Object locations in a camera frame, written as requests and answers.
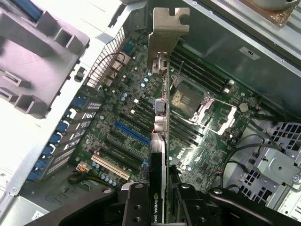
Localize white expansion slot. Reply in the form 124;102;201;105
91;154;130;181

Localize long black expansion slot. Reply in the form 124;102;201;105
119;112;153;132
100;147;140;170
105;135;148;161

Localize green motherboard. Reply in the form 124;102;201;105
68;30;261;196

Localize white power connector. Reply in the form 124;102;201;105
75;161;91;174

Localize blue expansion slot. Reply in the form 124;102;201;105
114;121;151;145

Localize perforated metal drive cage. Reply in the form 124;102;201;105
222;120;301;216

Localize metal socket cover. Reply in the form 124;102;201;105
190;97;237;136

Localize blue slot clip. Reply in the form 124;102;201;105
48;132;62;145
43;144;56;156
34;157;48;170
57;119;69;132
27;169;41;181
72;97;86;111

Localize CPU socket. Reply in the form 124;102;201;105
170;82;204;113

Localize black RAM slot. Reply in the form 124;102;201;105
175;44;236;83
170;61;224;95
171;50;232;87
170;56;228;91

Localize thin locking lever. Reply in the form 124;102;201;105
173;60;185;83

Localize ribbed silver port block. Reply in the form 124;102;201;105
112;54;132;71

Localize open black PC case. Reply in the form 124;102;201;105
0;0;301;226

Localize hard disk with blue rails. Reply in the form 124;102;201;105
10;0;45;23

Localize black yellow braided cable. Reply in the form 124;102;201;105
67;169;105;188

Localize black looped wire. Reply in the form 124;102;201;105
222;133;283;189

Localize small black case switch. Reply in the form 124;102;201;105
74;67;85;82

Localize white case wall sticker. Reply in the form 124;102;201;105
238;46;261;60

